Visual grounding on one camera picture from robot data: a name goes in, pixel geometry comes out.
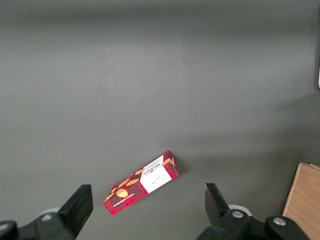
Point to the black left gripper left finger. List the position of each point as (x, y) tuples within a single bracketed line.
[(75, 210)]

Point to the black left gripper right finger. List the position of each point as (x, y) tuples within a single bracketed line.
[(217, 212)]

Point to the wooden drawer cabinet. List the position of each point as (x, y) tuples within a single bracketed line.
[(302, 200)]

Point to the red plaid shortbread box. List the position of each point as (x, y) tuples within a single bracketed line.
[(130, 192)]

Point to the cream plastic tray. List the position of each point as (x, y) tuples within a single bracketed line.
[(319, 77)]

